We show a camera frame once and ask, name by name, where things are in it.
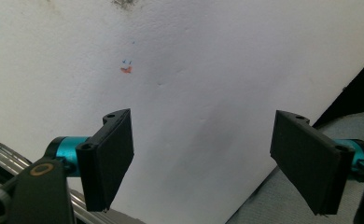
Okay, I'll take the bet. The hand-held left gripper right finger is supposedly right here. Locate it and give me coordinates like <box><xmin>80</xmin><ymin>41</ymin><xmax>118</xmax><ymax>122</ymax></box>
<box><xmin>269</xmin><ymin>109</ymin><xmax>364</xmax><ymax>217</ymax></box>

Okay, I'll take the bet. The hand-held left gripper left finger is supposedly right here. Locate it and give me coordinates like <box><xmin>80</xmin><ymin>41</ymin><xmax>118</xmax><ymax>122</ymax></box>
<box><xmin>44</xmin><ymin>107</ymin><xmax>135</xmax><ymax>213</ymax></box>

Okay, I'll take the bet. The aluminium frame rail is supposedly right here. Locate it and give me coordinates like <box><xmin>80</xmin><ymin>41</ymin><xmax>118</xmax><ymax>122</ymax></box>
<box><xmin>0</xmin><ymin>134</ymin><xmax>146</xmax><ymax>224</ymax></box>

